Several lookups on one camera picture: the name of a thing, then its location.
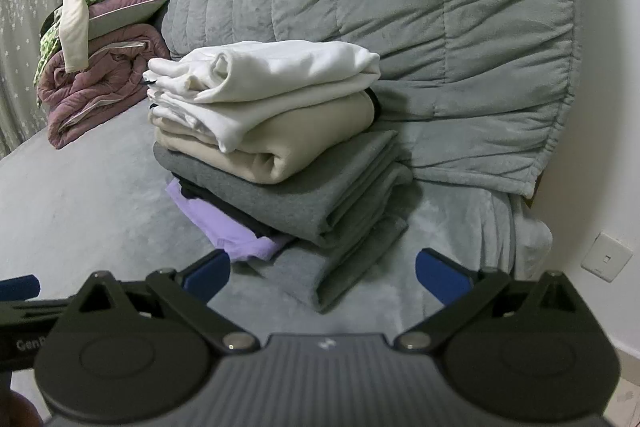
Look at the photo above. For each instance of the light grey folded garment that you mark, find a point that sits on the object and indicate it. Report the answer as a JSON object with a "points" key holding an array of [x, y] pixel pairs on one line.
{"points": [[345, 267]]}

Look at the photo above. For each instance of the white printed sweatshirt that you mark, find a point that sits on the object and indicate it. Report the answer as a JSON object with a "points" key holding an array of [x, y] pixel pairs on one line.
{"points": [[300, 62]]}

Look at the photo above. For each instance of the beige folded garment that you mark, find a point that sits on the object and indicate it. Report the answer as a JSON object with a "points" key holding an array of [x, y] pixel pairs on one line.
{"points": [[310, 132]]}

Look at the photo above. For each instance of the purple folded garment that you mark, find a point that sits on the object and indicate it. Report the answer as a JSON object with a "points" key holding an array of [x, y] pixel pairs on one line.
{"points": [[215, 232]]}

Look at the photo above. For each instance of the grey bed blanket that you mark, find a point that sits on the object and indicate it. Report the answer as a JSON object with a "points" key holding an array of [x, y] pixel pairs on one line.
{"points": [[75, 207]]}

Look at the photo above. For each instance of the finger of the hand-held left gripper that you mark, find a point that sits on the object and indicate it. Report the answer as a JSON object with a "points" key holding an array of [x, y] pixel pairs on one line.
{"points": [[30, 311], [20, 287]]}

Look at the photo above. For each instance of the green patterned cloth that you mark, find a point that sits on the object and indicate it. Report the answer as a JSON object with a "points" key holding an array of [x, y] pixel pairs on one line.
{"points": [[47, 44]]}

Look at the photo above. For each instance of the white folded garment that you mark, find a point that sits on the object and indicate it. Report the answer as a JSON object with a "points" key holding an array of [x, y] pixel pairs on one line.
{"points": [[260, 112]]}

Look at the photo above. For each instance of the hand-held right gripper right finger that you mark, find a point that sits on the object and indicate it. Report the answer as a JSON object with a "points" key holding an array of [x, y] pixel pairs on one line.
{"points": [[440, 277]]}

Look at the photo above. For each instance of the dark grey folded garment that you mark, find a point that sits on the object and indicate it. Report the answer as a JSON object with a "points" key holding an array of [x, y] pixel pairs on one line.
{"points": [[325, 187]]}

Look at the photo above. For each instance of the white wall socket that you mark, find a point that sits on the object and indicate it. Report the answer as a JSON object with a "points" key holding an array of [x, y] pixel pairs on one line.
{"points": [[606, 257]]}

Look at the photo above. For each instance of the pink folded quilt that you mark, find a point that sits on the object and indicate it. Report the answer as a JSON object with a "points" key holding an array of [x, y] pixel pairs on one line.
{"points": [[100, 102]]}

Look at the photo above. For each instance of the black folded garment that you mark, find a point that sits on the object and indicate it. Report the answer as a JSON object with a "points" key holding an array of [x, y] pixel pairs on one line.
{"points": [[225, 212]]}

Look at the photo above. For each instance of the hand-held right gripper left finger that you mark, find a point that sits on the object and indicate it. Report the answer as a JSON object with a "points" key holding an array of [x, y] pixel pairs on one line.
{"points": [[210, 276]]}

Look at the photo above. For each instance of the pink grey-edged pillow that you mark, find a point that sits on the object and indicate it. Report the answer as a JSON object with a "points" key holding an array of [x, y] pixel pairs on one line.
{"points": [[130, 9]]}

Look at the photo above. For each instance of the cream garment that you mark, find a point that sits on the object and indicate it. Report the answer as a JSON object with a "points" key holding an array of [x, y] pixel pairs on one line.
{"points": [[75, 22]]}

